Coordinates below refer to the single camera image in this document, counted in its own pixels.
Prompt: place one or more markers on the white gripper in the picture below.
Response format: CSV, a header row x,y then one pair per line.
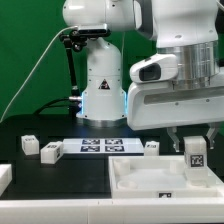
x,y
157,105

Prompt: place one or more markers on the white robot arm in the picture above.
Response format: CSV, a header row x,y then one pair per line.
x,y
182,83

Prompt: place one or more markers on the white L-shaped fence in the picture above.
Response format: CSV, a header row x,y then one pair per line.
x,y
109,211

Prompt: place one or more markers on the white marker base plate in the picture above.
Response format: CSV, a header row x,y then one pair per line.
x,y
102,145

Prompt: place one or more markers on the black camera on stand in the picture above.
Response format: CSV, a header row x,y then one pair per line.
x,y
95,30

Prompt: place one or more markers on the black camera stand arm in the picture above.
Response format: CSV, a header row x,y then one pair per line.
x,y
73,44

